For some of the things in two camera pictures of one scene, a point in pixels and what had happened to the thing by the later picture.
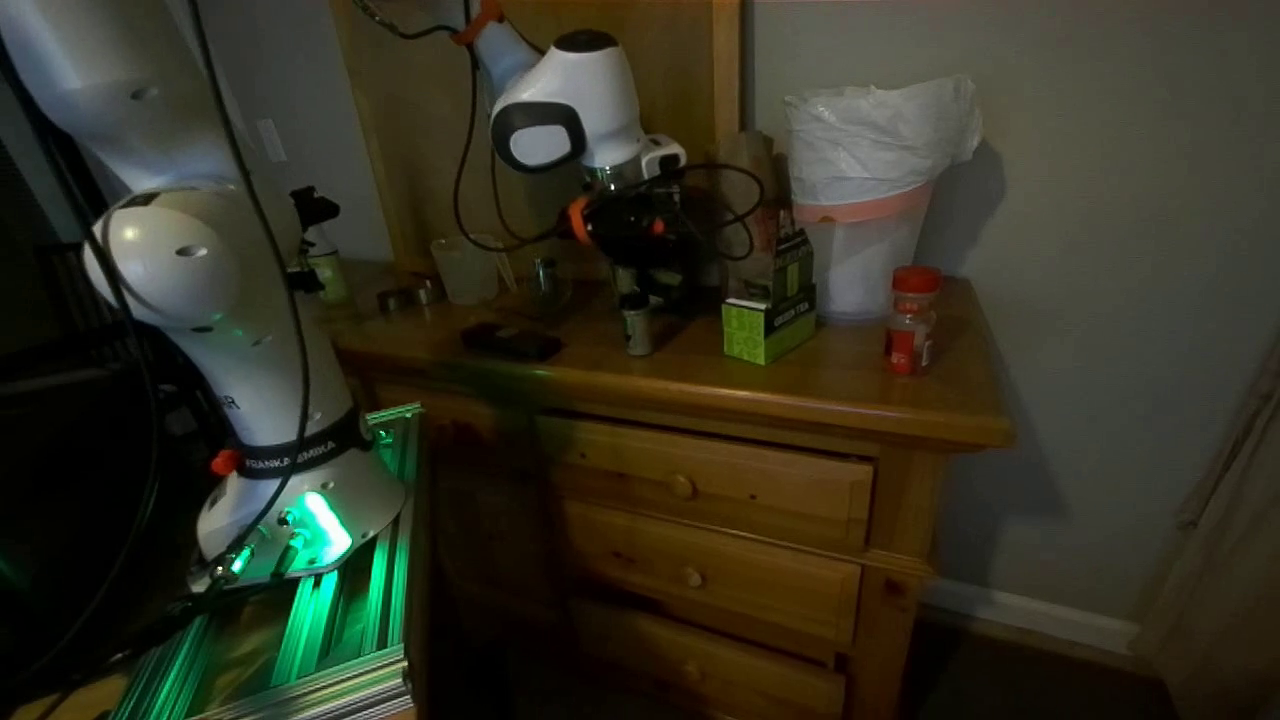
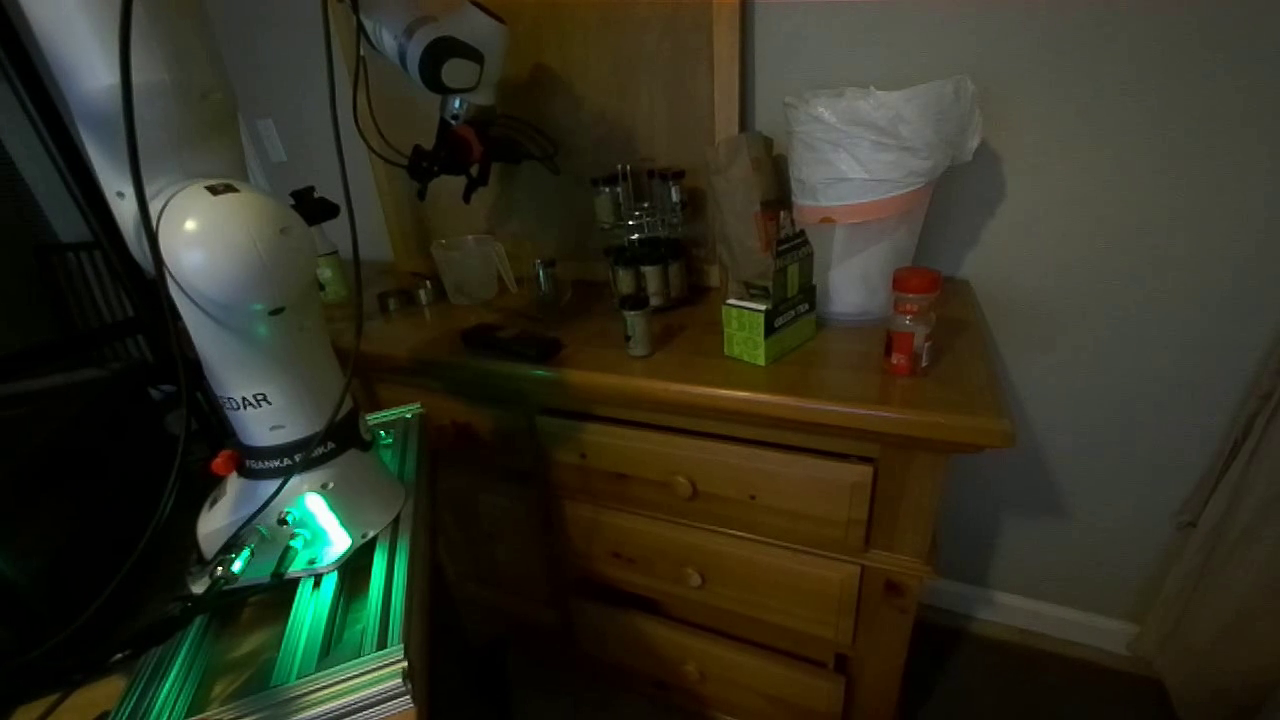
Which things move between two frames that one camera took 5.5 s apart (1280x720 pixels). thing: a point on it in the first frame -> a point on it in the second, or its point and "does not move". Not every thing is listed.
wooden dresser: (670, 535) does not move
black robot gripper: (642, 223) -> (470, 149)
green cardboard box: (761, 331) does not move
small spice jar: (636, 331) does not move
